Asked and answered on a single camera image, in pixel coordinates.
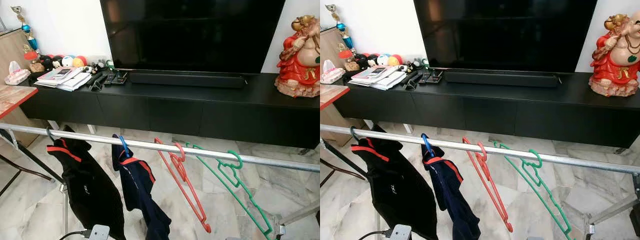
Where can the blue plastic hanger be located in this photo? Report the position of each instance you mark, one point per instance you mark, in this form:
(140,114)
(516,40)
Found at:
(428,146)
(124,148)

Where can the navy blue shirt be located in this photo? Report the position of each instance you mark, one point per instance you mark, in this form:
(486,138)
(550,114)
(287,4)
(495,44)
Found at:
(140,190)
(450,195)

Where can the dark grey plastic hanger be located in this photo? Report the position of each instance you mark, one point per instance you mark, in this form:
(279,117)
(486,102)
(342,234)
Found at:
(352,133)
(49,134)

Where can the green plastic hanger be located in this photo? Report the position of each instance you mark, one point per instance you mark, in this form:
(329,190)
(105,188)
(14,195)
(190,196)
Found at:
(540,159)
(240,160)

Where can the red plastic hanger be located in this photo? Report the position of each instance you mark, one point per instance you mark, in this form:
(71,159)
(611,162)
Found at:
(508,226)
(206,226)

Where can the marble folding table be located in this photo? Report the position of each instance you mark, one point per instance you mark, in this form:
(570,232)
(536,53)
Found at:
(330,94)
(12,97)

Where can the pink tissue pack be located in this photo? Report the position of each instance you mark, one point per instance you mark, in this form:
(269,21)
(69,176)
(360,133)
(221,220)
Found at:
(17,76)
(332,75)

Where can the red laughing buddha statue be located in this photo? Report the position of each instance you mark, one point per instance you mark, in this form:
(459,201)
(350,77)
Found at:
(617,67)
(297,65)

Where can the light wooden sideboard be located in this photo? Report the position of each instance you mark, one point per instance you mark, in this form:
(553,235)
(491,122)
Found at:
(330,52)
(12,55)

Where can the white paper stack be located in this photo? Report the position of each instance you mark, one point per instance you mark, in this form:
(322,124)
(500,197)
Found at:
(62,79)
(377,78)

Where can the red lidded brown jar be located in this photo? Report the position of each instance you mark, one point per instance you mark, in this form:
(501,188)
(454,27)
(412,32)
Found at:
(31,54)
(346,52)

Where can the black plush toy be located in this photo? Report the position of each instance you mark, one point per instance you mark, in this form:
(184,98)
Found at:
(47,62)
(362,60)

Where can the white blue ball toy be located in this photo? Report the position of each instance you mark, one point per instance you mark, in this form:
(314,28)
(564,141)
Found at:
(383,59)
(68,61)

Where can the silver clothes rack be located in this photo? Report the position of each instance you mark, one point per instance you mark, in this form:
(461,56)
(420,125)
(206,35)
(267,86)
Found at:
(412,139)
(100,138)

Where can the orange ball toy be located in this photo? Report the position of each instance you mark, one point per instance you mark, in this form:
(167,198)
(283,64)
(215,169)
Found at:
(395,60)
(79,62)

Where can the gold blue trophy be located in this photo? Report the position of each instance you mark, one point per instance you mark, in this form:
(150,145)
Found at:
(26,28)
(341,26)

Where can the black shirt red collar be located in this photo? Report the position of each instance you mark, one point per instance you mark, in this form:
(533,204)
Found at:
(395,190)
(85,185)

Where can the green labelled bottle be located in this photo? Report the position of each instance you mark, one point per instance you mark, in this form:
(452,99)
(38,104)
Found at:
(108,64)
(423,63)

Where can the black soundbar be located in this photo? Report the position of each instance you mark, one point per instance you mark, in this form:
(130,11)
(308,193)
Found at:
(500,79)
(187,80)

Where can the black tv cabinet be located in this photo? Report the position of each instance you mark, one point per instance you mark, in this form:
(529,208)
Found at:
(175,115)
(500,115)

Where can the black television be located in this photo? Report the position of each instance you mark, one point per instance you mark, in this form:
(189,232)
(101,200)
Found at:
(505,35)
(190,35)

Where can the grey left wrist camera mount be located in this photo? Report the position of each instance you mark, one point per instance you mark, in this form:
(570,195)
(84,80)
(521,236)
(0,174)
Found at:
(100,233)
(401,233)

